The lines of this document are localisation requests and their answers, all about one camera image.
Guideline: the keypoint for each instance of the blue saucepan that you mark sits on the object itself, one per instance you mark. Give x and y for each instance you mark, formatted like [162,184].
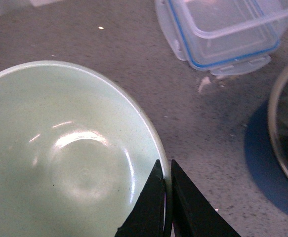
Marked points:
[261,161]

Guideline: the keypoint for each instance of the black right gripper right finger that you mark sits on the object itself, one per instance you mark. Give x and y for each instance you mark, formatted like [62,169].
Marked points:
[193,215]

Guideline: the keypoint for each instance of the clear plastic container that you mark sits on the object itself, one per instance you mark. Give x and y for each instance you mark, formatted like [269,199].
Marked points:
[215,32]

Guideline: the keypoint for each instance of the green bowl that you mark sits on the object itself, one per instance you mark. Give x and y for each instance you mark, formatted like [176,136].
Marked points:
[75,153]

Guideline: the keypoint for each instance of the container lid with blue seal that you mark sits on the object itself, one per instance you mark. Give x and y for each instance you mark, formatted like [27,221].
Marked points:
[170,31]

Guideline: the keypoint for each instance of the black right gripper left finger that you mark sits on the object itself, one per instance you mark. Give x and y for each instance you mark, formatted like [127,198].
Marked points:
[147,217]

